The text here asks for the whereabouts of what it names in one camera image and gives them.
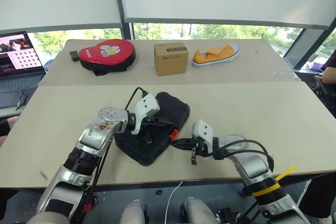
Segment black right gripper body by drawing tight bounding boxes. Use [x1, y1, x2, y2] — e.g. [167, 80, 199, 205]
[192, 136, 208, 157]

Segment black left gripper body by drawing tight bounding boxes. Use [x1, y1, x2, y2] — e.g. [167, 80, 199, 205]
[139, 115, 161, 131]

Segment black plastic tool case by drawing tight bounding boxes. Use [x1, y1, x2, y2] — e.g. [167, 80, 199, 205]
[114, 91, 191, 167]

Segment grey rounded robot knee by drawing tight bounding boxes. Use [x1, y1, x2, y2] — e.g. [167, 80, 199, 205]
[120, 199, 151, 224]
[182, 197, 219, 224]

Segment brown cardboard box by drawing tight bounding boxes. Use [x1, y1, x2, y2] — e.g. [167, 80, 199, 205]
[153, 42, 190, 77]

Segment red boxing focus pad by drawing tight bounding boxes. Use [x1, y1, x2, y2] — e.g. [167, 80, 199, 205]
[78, 39, 137, 76]

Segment yellow zip tie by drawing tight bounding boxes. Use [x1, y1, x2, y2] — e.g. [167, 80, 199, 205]
[251, 165, 299, 197]

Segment yellow canvas sneaker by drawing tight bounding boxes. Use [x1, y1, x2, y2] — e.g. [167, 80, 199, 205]
[191, 43, 240, 69]

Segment black eyeglasses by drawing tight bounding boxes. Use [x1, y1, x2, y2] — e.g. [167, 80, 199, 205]
[15, 89, 28, 112]

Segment bystander with bare knee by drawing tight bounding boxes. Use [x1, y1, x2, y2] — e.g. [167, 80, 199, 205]
[0, 115, 19, 147]

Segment open grey laptop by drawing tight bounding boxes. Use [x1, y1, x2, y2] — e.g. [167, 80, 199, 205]
[0, 30, 48, 110]

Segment seated person in dark clothes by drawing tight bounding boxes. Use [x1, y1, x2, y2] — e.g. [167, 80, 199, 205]
[298, 50, 336, 224]

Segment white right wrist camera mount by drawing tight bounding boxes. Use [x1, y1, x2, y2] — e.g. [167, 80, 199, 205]
[191, 119, 215, 154]

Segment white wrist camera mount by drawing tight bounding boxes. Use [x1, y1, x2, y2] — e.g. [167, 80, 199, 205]
[191, 119, 215, 154]
[130, 93, 161, 136]

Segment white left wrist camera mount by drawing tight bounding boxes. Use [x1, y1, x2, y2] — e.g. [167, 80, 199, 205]
[130, 93, 161, 136]

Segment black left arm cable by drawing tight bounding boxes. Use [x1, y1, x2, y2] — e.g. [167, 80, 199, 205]
[70, 87, 150, 224]

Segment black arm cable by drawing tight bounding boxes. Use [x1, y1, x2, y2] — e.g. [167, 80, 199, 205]
[70, 87, 150, 224]
[212, 139, 276, 175]

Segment white floor cable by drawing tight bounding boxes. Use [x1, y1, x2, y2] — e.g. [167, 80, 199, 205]
[167, 180, 184, 204]

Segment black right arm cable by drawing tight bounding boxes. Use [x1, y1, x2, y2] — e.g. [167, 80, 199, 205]
[212, 139, 276, 175]

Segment dark window frame post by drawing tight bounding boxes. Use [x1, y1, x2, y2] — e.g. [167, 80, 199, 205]
[111, 0, 135, 41]

